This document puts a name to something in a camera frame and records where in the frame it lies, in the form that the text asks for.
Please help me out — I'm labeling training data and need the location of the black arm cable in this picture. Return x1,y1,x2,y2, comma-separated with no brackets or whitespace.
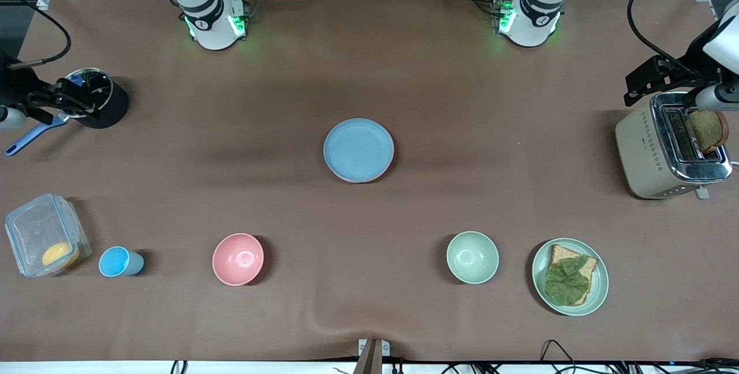
12,0,72,70
627,0,706,73

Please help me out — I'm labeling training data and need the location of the clear plastic container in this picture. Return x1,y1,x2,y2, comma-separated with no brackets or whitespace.
5,193,92,278

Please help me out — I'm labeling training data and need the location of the bread slice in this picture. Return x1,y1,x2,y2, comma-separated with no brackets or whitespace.
544,244,598,306

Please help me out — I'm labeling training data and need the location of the pink bowl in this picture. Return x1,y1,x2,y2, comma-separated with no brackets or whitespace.
212,233,265,287

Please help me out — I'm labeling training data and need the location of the green plate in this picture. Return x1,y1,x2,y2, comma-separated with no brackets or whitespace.
531,238,610,317

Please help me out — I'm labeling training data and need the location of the green lettuce leaf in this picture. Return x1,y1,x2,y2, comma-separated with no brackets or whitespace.
544,255,591,306

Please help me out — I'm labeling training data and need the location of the glass lid blue knob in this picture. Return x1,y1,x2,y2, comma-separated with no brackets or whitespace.
62,67,114,119

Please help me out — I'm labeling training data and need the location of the black saucepan blue handle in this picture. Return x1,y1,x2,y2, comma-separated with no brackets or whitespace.
5,67,130,157

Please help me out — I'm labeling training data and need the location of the brown toast slice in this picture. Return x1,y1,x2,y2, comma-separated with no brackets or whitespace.
687,107,730,154

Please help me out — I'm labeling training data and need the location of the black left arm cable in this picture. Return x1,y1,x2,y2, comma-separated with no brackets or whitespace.
627,0,706,73

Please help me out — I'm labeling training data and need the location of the blue cup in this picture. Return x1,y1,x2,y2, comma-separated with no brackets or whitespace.
98,246,145,278

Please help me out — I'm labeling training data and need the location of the black looped cable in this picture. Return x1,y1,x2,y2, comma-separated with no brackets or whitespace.
540,339,578,374

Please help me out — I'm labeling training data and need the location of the brown table mat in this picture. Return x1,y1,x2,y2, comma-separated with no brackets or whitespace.
0,0,739,363

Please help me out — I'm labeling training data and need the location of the green bowl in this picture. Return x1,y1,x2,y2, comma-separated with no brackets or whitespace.
446,231,500,285

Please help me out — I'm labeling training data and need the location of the beige chrome toaster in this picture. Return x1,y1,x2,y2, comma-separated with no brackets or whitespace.
614,92,733,200

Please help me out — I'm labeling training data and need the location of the blue plate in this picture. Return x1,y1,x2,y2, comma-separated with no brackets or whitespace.
323,118,395,182

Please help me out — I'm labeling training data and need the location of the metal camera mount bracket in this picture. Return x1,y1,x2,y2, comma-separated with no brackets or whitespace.
358,338,391,374

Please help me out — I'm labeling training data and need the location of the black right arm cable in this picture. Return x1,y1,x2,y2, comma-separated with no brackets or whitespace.
12,0,72,70

